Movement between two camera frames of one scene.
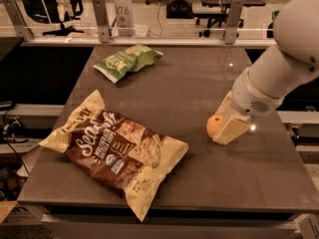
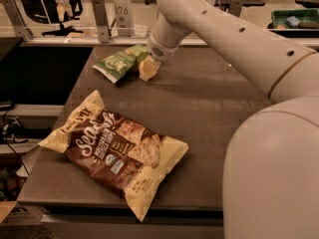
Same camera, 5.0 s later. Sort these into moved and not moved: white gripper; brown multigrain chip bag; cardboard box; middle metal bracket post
Moved: white gripper
Not moved: middle metal bracket post; brown multigrain chip bag; cardboard box
